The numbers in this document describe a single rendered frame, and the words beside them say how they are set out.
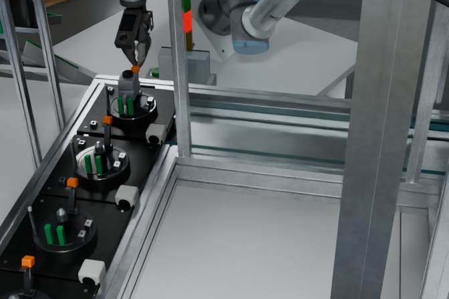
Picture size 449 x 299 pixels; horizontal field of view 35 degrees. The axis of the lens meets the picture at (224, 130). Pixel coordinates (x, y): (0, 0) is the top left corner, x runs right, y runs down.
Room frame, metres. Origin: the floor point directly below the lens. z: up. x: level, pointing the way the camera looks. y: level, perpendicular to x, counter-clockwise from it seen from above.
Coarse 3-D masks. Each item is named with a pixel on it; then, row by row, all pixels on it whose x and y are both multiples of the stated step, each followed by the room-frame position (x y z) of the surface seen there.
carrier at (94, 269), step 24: (24, 216) 1.24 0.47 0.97; (48, 216) 1.21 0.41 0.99; (72, 216) 1.21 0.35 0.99; (96, 216) 1.23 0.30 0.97; (120, 216) 1.23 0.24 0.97; (24, 240) 1.16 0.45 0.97; (48, 240) 1.13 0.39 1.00; (72, 240) 1.14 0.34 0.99; (96, 240) 1.15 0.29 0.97; (0, 264) 1.09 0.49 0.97; (48, 264) 1.08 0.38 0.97; (72, 264) 1.08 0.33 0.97; (96, 264) 1.06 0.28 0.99
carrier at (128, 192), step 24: (72, 144) 1.39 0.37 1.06; (96, 144) 1.41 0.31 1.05; (120, 144) 1.50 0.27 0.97; (144, 144) 1.50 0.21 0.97; (72, 168) 1.41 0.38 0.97; (96, 168) 1.38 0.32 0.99; (120, 168) 1.38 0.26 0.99; (144, 168) 1.40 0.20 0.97; (48, 192) 1.32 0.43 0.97; (96, 192) 1.32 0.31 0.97; (120, 192) 1.29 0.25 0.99
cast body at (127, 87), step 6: (126, 72) 1.66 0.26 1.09; (132, 72) 1.66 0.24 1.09; (120, 78) 1.65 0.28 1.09; (126, 78) 1.65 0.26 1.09; (132, 78) 1.65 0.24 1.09; (120, 84) 1.64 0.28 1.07; (126, 84) 1.63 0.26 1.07; (132, 84) 1.63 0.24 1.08; (138, 84) 1.67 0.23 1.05; (120, 90) 1.63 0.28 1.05; (126, 90) 1.63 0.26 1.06; (132, 90) 1.63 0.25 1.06; (138, 90) 1.67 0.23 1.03; (120, 96) 1.63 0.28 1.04; (126, 96) 1.62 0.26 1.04; (132, 96) 1.62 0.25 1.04; (126, 102) 1.61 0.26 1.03
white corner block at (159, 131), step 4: (152, 124) 1.56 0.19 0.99; (156, 124) 1.56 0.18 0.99; (148, 128) 1.55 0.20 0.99; (152, 128) 1.55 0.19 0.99; (156, 128) 1.55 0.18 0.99; (160, 128) 1.54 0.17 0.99; (164, 128) 1.55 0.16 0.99; (148, 132) 1.53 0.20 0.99; (152, 132) 1.53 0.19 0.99; (156, 132) 1.53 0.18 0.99; (160, 132) 1.53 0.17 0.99; (164, 132) 1.54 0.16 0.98; (148, 136) 1.53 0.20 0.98; (152, 136) 1.52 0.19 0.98; (156, 136) 1.52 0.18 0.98; (160, 136) 1.52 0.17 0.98; (164, 136) 1.54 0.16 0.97; (148, 140) 1.53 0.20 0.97; (152, 140) 1.52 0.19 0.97; (156, 140) 1.52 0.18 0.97; (160, 140) 1.52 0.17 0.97; (164, 140) 1.54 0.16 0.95; (160, 144) 1.52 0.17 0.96
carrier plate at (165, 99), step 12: (108, 84) 1.80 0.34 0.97; (156, 96) 1.73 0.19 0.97; (168, 96) 1.73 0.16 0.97; (96, 108) 1.67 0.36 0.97; (168, 108) 1.67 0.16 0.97; (84, 120) 1.62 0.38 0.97; (96, 120) 1.62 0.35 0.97; (156, 120) 1.61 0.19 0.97; (168, 120) 1.61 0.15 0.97; (84, 132) 1.56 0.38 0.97; (96, 132) 1.56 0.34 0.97; (120, 132) 1.56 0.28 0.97; (132, 132) 1.56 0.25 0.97; (144, 132) 1.56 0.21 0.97
